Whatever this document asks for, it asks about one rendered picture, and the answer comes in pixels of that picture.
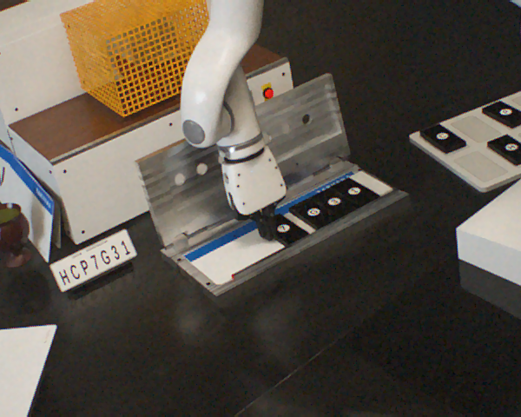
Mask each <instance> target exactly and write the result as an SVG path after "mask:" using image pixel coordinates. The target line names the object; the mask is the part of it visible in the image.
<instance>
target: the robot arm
mask: <svg viewBox="0 0 521 417"><path fill-rule="evenodd" d="M510 1H512V2H514V3H515V4H517V5H518V6H520V7H521V0H510ZM263 5H264V0H210V17H209V22H208V27H207V29H206V31H205V33H204V34H203V36H202V37H201V40H199V42H198V43H197V44H196V46H195V49H194V51H193V53H192V55H191V57H190V58H189V60H188V64H187V67H186V69H185V72H184V76H183V80H182V86H181V106H180V121H181V130H182V134H183V135H184V137H185V138H186V140H187V141H188V142H189V143H190V144H192V145H194V146H195V147H199V148H204V147H208V146H210V145H212V144H214V143H216V144H217V147H218V151H219V153H220V156H222V157H224V161H222V162H221V165H222V174H223V180H224V185H225V189H226V192H227V196H228V201H229V204H230V207H231V209H232V210H233V211H234V219H235V220H237V221H242V220H246V219H251V220H253V221H255V223H256V226H257V229H258V232H259V235H260V237H262V238H263V239H266V240H268V241H272V240H273V239H275V238H277V235H276V232H275V231H276V227H275V224H274V219H273V217H274V211H275V209H276V207H277V204H278V203H279V202H281V201H282V200H283V199H284V198H285V197H286V195H285V193H286V192H287V191H286V186H285V183H284V181H283V178H282V175H281V173H280V170H279V167H278V165H277V163H276V161H275V159H274V156H273V154H272V152H271V150H270V149H269V147H268V146H265V140H264V137H263V135H262V131H261V126H260V124H259V120H258V117H257V114H256V111H255V108H254V103H253V99H252V97H251V94H250V90H249V87H248V84H247V80H246V77H245V74H244V70H243V68H242V65H241V61H242V60H243V58H244V57H245V55H246V54H247V53H248V52H249V51H250V50H251V48H252V47H253V46H254V44H255V43H256V41H257V39H258V37H259V35H260V32H261V24H262V15H263ZM260 209H261V211H260Z"/></svg>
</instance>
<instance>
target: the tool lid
mask: <svg viewBox="0 0 521 417"><path fill-rule="evenodd" d="M254 108H255V111H256V114H257V117H258V120H259V124H260V128H261V131H262V135H263V134H264V133H268V135H269V139H268V141H267V142H266V143H265V146H268V147H269V149H270V150H271V152H272V154H273V156H274V159H275V161H276V163H277V165H278V167H279V170H280V173H281V175H282V178H283V181H284V183H285V186H288V191H289V190H291V189H294V188H296V187H298V186H300V185H301V184H303V183H305V182H308V181H310V180H312V179H313V172H315V171H317V170H319V169H322V168H324V167H326V166H327V165H329V164H330V161H329V160H330V159H332V158H334V157H335V156H341V157H345V156H348V155H350V154H351V153H350V149H349V145H348V141H347V138H346V131H345V127H344V123H343V120H342V115H341V112H340V106H339V101H338V97H337V94H336V90H335V86H334V82H333V76H332V74H329V73H326V74H324V75H322V76H318V77H316V78H314V79H313V80H310V81H308V82H306V83H303V84H301V85H299V86H297V87H295V88H293V89H290V90H288V91H286V92H284V93H281V94H279V95H277V96H275V97H272V98H270V99H268V100H266V101H265V102H262V103H259V104H257V105H255V106H254ZM305 114H308V115H309V117H310V118H309V122H308V123H306V124H304V123H303V122H302V117H303V116H304V115H305ZM285 123H288V124H289V131H288V132H287V133H286V134H284V133H283V132H282V126H283V125H284V124H285ZM219 156H220V153H219V151H218V147H217V144H216V143H214V144H212V145H210V146H208V147H204V148H199V147H195V146H194V145H192V144H190V143H189V142H188V141H187V140H186V138H185V137H184V138H182V139H181V140H178V141H176V142H173V143H171V144H169V145H167V146H165V147H163V148H161V149H158V150H156V151H154V152H152V153H149V154H147V155H145V156H143V157H140V158H138V159H136V160H134V164H135V168H136V171H137V174H138V177H139V180H140V183H141V185H142V190H143V193H144V195H145V198H146V201H147V204H148V208H149V211H150V214H151V217H152V220H153V223H154V225H155V230H156V233H157V235H158V238H159V241H160V244H161V245H163V246H164V247H165V246H167V245H169V244H170V243H172V239H171V238H172V237H174V236H176V235H178V234H180V233H182V232H184V233H185V234H187V235H189V234H191V233H193V232H195V231H196V230H198V229H200V228H203V227H205V226H206V227H207V228H208V229H207V231H209V230H211V229H213V228H216V227H218V226H220V225H222V224H223V223H225V222H228V221H230V220H232V219H234V213H233V212H234V211H233V210H232V209H231V207H230V204H229V201H228V196H227V192H226V189H225V185H224V180H223V174H222V165H221V163H220V162H219ZM200 163H204V164H205V170H204V171H203V172H202V173H201V174H198V173H197V170H196V169H197V166H198V165H199V164H200ZM177 174H182V175H183V180H182V182H181V183H179V184H176V183H175V176H176V175H177Z"/></svg>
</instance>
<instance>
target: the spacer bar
mask: <svg viewBox="0 0 521 417"><path fill-rule="evenodd" d="M349 177H351V178H352V179H354V180H355V181H356V182H359V183H361V184H362V185H364V186H366V187H368V188H369V189H371V190H372V191H374V192H376V193H378V194H379V195H380V196H383V195H384V194H386V193H388V192H390V191H392V188H391V187H389V186H387V185H386V184H384V183H383V182H381V181H379V180H377V179H375V178H373V177H372V176H370V175H368V174H367V173H365V172H363V171H360V172H358V173H356V174H354V175H351V176H349Z"/></svg>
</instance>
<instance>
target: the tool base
mask: <svg viewBox="0 0 521 417"><path fill-rule="evenodd" d="M348 159H349V156H345V157H343V158H341V159H340V158H338V157H337V156H335V157H334V158H332V159H330V160H329V161H330V164H329V165H327V166H325V167H324V168H322V169H319V170H317V171H315V172H313V179H312V180H310V181H308V182H305V183H303V184H301V185H300V186H298V187H296V188H294V189H291V190H289V191H288V186H286V191H287V192H286V193H285V195H286V197H285V198H284V199H283V200H282V201H281V202H279V203H278V204H277V207H276V208H278V207H280V206H282V205H284V204H286V203H287V202H290V201H292V200H293V199H295V198H297V197H299V196H301V195H304V194H305V193H307V192H309V191H311V190H313V189H316V188H318V187H319V186H321V185H323V184H325V183H327V182H330V181H331V180H333V179H335V178H337V177H339V176H341V175H344V174H345V173H347V172H349V171H353V172H354V173H358V172H359V171H358V169H360V167H358V165H357V164H352V163H351V162H349V161H347V160H348ZM409 204H410V196H409V194H408V193H406V192H405V191H403V192H402V191H401V190H399V194H397V195H395V196H393V197H391V198H389V199H387V200H386V201H384V202H382V203H380V204H378V205H376V206H374V207H372V208H370V209H368V210H367V211H365V212H363V213H361V214H359V215H356V216H355V217H354V218H352V219H350V220H348V221H346V222H343V223H341V224H340V225H338V226H337V227H335V228H332V229H330V230H328V231H327V232H325V233H323V234H321V235H319V236H317V237H315V238H313V239H312V240H310V241H308V242H305V243H304V244H302V245H300V246H299V247H297V248H294V249H292V250H290V251H289V252H287V253H285V254H284V255H281V256H279V257H277V258H275V259H273V260H272V261H270V262H268V263H266V264H264V265H262V266H260V267H258V268H257V269H255V270H253V271H251V272H249V273H247V274H245V275H243V276H241V277H240V278H238V279H236V280H233V279H230V280H228V281H225V282H224V283H222V284H221V285H216V284H215V283H214V282H212V281H211V280H210V279H209V278H207V277H206V276H205V275H204V274H203V273H202V272H201V271H200V270H198V269H197V268H196V267H195V266H193V265H192V264H191V263H190V262H188V261H187V260H186V259H185V258H183V256H184V255H185V254H186V253H188V252H190V251H192V250H194V249H196V248H199V247H200V246H202V245H204V244H206V243H208V242H211V241H212V240H214V239H216V238H218V237H220V236H222V235H225V234H226V233H228V232H230V231H232V230H234V229H236V228H238V227H240V226H242V225H244V224H246V223H248V222H251V221H252V220H251V219H246V220H242V221H237V220H235V219H232V220H230V221H228V222H225V223H223V224H222V225H220V226H218V227H216V228H213V229H211V230H209V231H207V229H208V228H207V227H206V226H205V227H203V228H200V229H198V230H196V231H195V232H193V233H191V234H189V235H186V236H185V235H184V234H183V233H180V234H178V235H176V236H174V237H172V238H171V239H172V243H170V244H169V245H167V246H165V247H164V248H163V249H161V250H160V251H161V255H162V259H163V260H164V261H165V262H167V263H168V264H169V265H170V266H171V267H173V268H174V269H175V270H176V271H177V272H179V273H180V274H181V275H182V276H184V277H185V278H186V279H187V280H188V281H190V282H191V283H192V284H193V285H194V286H196V287H197V288H198V289H199V290H200V291H201V292H202V293H203V294H204V295H205V296H207V297H208V298H209V299H210V300H211V301H213V302H214V303H215V304H216V305H217V306H220V305H222V304H224V303H225V302H227V301H230V300H232V299H233V298H235V297H237V296H238V295H241V294H243V293H245V292H247V291H248V290H250V289H251V288H254V287H256V286H258V285H260V284H262V283H263V282H264V281H267V280H269V279H271V278H273V277H275V276H276V275H278V274H280V273H282V272H284V271H286V270H288V269H289V268H291V267H293V266H295V265H297V264H299V263H301V262H302V261H304V260H306V259H308V258H310V257H312V256H314V255H316V254H318V253H319V252H321V251H323V250H325V249H327V248H329V247H331V246H332V245H334V244H336V243H338V242H340V241H342V240H344V239H346V238H347V237H349V236H351V235H353V234H355V233H357V232H359V231H360V230H362V229H364V228H366V227H368V226H370V225H372V224H374V223H375V222H377V221H379V220H381V219H383V218H385V217H387V216H389V215H390V214H392V213H394V212H396V211H398V210H400V209H402V208H403V207H405V206H407V205H409ZM179 258H181V260H180V261H177V259H179ZM207 282H210V285H206V283H207Z"/></svg>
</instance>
